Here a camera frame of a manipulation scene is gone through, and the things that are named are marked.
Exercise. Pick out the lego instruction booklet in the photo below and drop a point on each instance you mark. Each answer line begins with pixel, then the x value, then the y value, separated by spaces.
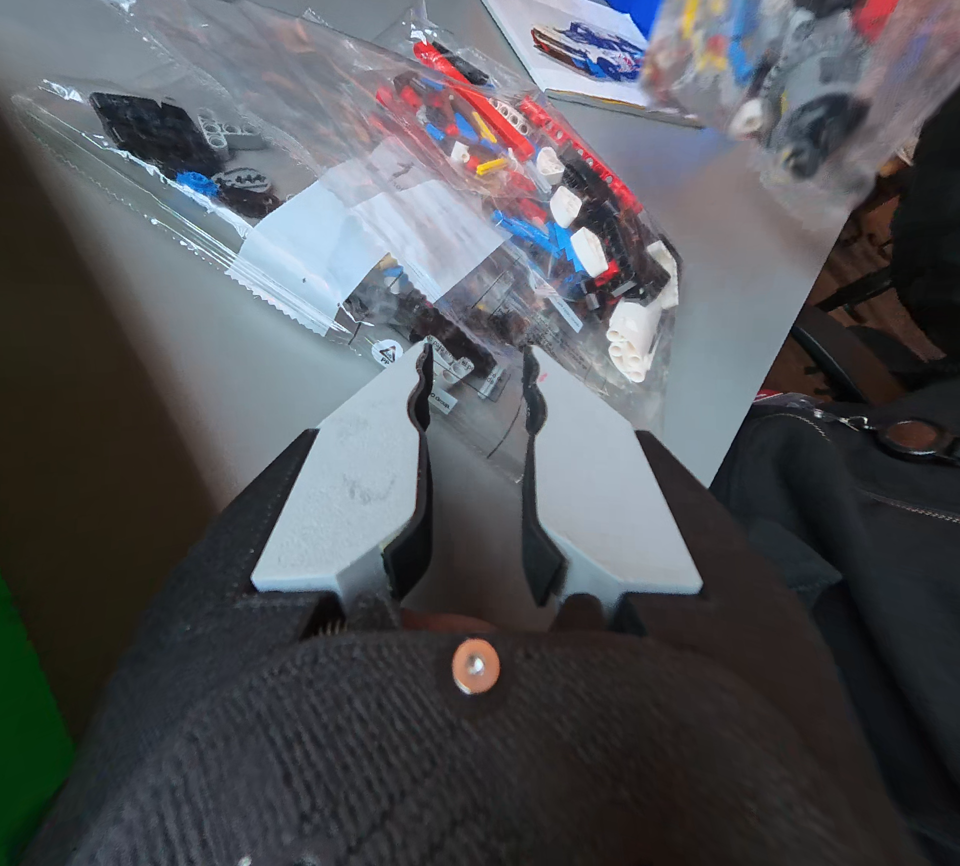
pixel 570 41

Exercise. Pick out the black chair base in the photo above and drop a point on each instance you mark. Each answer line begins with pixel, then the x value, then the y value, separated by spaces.
pixel 840 348

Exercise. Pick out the clear bag black lego pieces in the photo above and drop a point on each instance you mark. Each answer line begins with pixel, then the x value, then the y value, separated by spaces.
pixel 165 138

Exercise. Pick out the clear bag small lego pieces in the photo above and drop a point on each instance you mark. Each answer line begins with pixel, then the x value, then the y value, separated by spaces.
pixel 795 41

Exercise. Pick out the person's dark jacket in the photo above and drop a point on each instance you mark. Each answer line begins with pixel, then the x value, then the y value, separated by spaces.
pixel 847 581

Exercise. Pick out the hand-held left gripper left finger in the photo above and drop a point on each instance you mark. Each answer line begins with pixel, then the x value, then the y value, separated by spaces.
pixel 352 491

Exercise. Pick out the black badge reel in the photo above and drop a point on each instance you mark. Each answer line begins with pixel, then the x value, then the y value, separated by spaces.
pixel 911 435

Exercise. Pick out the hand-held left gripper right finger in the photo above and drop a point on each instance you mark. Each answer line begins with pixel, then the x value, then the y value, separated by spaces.
pixel 607 506

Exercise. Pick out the large clear bag lego pieces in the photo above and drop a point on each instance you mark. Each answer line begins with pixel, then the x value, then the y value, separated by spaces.
pixel 540 206

